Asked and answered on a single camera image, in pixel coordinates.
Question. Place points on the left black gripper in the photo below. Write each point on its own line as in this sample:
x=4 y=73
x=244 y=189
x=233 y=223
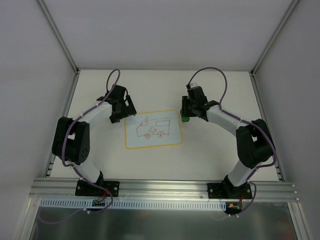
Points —
x=122 y=111

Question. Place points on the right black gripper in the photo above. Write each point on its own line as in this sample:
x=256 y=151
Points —
x=185 y=107

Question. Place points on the green bone-shaped eraser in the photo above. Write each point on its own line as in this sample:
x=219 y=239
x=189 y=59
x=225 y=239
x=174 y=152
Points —
x=185 y=119

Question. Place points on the yellow-framed small whiteboard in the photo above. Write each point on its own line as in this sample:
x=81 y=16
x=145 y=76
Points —
x=153 y=129

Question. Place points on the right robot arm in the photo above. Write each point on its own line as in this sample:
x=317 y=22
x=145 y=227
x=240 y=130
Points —
x=255 y=147

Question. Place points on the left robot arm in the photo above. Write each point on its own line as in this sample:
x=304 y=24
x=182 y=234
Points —
x=72 y=139

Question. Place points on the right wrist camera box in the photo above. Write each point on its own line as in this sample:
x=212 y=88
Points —
x=192 y=85

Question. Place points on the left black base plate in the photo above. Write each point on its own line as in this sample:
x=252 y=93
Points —
x=84 y=189

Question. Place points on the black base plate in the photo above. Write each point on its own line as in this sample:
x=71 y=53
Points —
x=84 y=189
x=224 y=190

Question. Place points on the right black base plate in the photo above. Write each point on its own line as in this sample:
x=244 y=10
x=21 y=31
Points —
x=224 y=190

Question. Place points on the left aluminium frame post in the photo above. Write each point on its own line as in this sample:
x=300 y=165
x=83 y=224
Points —
x=62 y=44

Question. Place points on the aluminium frame post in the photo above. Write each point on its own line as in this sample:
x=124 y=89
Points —
x=62 y=44
x=275 y=78

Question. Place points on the aluminium front rail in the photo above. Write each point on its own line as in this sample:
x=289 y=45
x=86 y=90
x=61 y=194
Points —
x=266 y=191

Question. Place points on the white slotted cable duct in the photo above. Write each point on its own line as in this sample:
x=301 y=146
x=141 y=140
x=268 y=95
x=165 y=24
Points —
x=134 y=204

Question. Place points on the right aluminium frame post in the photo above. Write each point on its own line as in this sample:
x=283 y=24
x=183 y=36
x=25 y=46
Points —
x=275 y=78

